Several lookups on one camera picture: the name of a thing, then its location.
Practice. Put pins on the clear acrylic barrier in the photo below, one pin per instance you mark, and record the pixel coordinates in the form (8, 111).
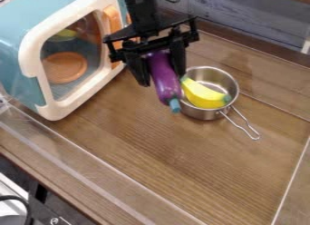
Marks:
(103, 193)

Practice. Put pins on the blue toy microwave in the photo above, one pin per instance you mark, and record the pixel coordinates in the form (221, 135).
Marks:
(42, 27)

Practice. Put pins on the orange microwave turntable plate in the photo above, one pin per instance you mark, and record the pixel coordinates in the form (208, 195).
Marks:
(64, 67)

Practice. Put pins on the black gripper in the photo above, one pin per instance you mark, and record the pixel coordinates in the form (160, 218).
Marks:
(152, 31)

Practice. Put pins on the purple toy eggplant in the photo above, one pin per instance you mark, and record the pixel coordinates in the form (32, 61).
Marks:
(164, 79)

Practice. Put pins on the black device with cable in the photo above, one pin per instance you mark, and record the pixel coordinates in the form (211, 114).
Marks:
(34, 212)

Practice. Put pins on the silver pot with handle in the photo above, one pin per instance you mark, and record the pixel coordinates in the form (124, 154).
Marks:
(221, 82)

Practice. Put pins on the yellow toy banana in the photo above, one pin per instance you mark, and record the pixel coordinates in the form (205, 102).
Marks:
(201, 96)

